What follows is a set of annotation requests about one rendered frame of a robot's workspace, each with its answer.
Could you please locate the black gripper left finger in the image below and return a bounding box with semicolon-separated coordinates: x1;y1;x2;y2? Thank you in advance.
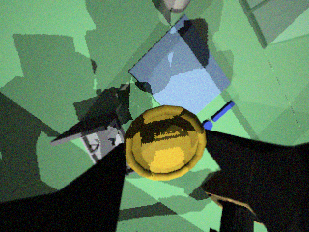
0;143;126;232

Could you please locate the grey cylinder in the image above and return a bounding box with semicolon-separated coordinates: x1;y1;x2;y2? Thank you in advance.
164;0;190;14

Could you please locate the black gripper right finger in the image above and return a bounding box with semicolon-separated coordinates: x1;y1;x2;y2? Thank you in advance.
205;129;309;232

